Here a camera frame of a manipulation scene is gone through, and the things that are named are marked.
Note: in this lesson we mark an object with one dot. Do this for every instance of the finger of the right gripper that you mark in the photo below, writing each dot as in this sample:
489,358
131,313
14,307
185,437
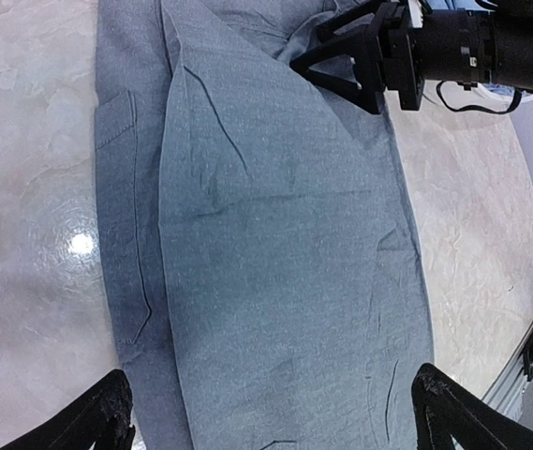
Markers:
326,30
366,92

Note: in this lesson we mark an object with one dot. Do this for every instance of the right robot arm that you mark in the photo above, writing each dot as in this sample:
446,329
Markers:
493,44

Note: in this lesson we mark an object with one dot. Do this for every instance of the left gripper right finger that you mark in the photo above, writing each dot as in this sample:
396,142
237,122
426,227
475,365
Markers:
447,414

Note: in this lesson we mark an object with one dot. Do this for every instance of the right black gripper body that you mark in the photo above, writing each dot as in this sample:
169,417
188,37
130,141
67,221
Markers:
390,57

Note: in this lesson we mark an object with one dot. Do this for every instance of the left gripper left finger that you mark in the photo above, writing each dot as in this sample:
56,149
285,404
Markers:
100,418

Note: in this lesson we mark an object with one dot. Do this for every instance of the front aluminium rail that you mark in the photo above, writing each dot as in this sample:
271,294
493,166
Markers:
523,365

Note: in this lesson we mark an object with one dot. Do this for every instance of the grey long sleeve shirt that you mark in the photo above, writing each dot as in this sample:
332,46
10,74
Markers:
258,246

